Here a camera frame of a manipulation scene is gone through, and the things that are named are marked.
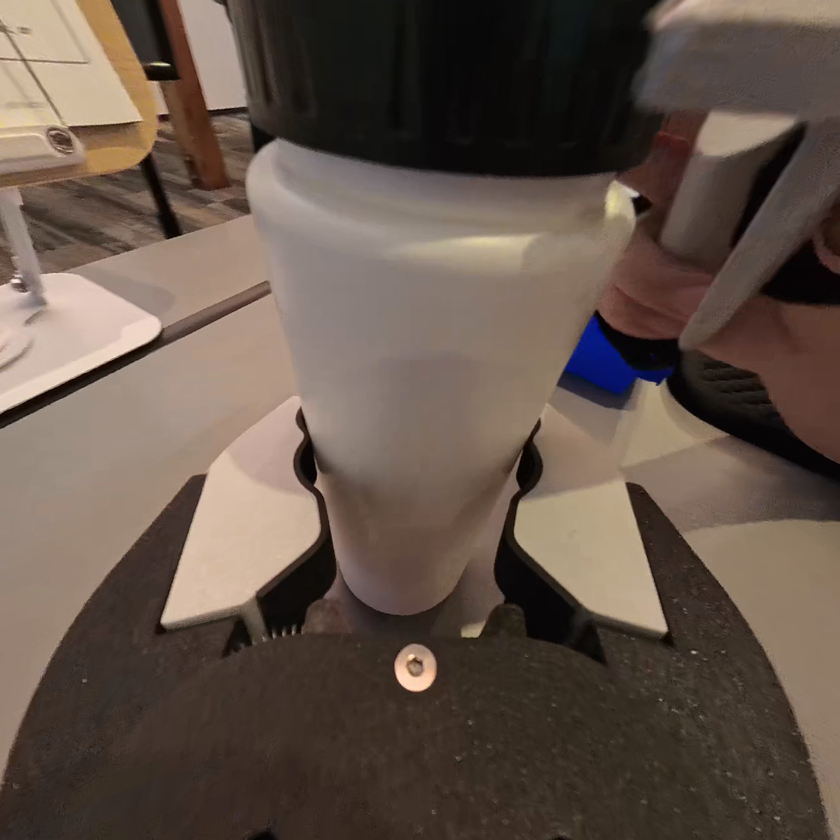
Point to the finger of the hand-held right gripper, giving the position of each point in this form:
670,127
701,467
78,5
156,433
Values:
741,59

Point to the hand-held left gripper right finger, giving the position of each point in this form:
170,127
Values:
584,558

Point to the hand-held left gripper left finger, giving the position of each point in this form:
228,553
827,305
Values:
243,538

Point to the blue plastic bin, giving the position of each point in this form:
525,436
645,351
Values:
604,367

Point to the white plastic bottle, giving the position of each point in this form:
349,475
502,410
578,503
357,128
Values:
420,328

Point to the black bottle lid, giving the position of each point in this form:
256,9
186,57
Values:
446,79

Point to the person's right forearm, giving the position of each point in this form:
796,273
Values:
800,380

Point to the black mesh wrist rest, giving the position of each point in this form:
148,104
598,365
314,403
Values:
728,400

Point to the instruction board on white stand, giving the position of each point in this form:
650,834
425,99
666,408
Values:
111,141

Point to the printed instruction sheet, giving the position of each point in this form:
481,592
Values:
79,79

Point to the wooden post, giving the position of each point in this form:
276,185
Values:
193,111

